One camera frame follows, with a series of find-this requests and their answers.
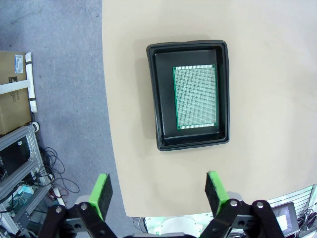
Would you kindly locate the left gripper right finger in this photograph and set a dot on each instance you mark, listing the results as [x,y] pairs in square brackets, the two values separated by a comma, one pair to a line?
[215,193]

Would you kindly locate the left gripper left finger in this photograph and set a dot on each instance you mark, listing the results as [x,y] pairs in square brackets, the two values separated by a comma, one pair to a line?
[101,196]

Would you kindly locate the green perforated circuit board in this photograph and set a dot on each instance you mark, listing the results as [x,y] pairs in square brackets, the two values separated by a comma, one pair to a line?
[195,96]

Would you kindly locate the black plastic ESD tray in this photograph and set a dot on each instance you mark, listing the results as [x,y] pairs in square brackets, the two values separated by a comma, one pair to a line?
[158,99]

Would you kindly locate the white power strip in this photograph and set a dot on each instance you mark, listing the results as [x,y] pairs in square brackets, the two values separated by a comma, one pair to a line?
[59,196]

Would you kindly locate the small grey framed screen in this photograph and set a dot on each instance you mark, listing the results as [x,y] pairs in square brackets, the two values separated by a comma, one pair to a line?
[284,218]

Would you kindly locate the white slotted panel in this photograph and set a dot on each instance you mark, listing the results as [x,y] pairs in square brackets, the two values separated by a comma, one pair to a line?
[304,198]

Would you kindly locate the large cardboard box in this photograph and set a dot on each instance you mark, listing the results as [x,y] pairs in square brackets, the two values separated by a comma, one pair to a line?
[12,111]

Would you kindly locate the aluminium profile frame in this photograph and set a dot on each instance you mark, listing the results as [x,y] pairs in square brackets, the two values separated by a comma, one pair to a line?
[22,134]

